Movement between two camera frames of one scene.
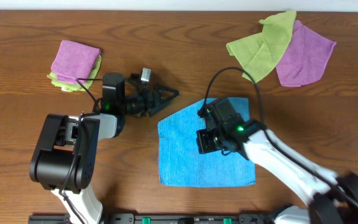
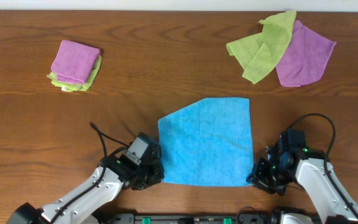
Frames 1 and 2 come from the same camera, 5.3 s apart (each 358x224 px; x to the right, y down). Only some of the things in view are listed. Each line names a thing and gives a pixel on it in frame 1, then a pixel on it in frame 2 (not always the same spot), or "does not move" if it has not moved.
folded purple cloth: [74, 61] does not move
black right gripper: [202, 141] -> [260, 173]
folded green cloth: [71, 86] does not move
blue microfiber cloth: [180, 163] does not move
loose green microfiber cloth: [260, 53] does not move
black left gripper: [150, 100] -> [155, 166]
